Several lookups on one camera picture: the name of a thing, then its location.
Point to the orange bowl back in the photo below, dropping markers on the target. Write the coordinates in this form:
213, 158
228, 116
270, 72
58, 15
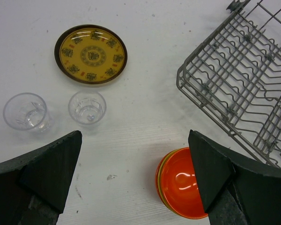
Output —
180, 187

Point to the yellow patterned plate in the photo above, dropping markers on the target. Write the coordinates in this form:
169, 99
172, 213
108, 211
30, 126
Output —
90, 54

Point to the yellow-green bowl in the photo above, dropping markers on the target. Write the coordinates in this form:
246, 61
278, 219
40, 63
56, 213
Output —
158, 179

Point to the grey wire dish rack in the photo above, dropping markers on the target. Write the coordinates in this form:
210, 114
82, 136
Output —
234, 77

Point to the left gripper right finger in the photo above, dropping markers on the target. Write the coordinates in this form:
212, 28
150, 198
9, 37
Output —
234, 189

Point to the clear glass cup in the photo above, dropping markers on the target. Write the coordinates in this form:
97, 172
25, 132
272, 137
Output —
87, 107
27, 112

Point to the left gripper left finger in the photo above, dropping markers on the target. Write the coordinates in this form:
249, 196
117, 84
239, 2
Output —
34, 186

